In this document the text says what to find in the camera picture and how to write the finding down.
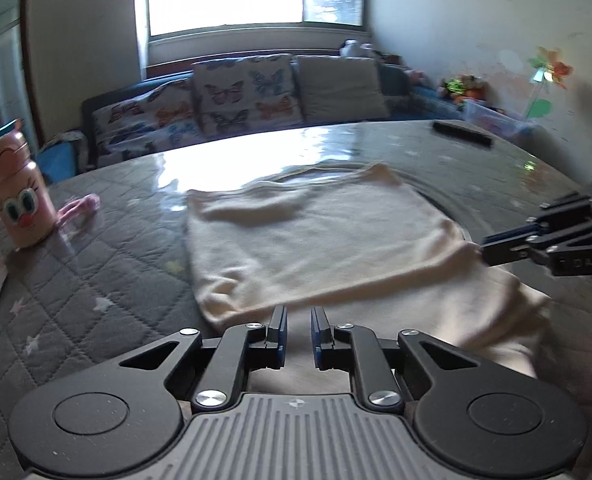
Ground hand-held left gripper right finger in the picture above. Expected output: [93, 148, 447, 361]
[310, 306, 479, 414]

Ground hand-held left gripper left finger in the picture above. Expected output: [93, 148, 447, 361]
[118, 305, 289, 409]

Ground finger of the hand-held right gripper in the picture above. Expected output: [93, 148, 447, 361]
[478, 227, 592, 278]
[526, 192, 592, 235]

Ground cream garment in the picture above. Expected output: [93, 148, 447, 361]
[183, 162, 552, 396]

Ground clear plastic storage box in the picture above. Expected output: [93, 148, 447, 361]
[463, 99, 544, 147]

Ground black remote control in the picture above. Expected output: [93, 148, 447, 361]
[432, 120, 493, 149]

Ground colourful pinwheel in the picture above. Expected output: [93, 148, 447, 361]
[523, 46, 575, 121]

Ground colourful plush toys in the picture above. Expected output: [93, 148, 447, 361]
[441, 74, 488, 106]

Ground dark blue sofa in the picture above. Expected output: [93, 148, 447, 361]
[81, 50, 477, 171]

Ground beige cushion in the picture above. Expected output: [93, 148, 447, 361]
[295, 55, 391, 122]

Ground butterfly print cushion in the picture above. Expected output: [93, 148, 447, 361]
[192, 54, 305, 142]
[93, 80, 203, 167]

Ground white plush toy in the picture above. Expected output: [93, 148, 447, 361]
[339, 40, 377, 59]

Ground blue cloth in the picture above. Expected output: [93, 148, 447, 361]
[38, 132, 99, 184]

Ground pink cartoon face bottle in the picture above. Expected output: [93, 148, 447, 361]
[0, 120, 57, 250]

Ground small pink strap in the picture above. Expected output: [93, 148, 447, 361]
[56, 193, 101, 226]

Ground dark wooden door frame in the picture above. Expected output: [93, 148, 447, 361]
[16, 0, 43, 148]

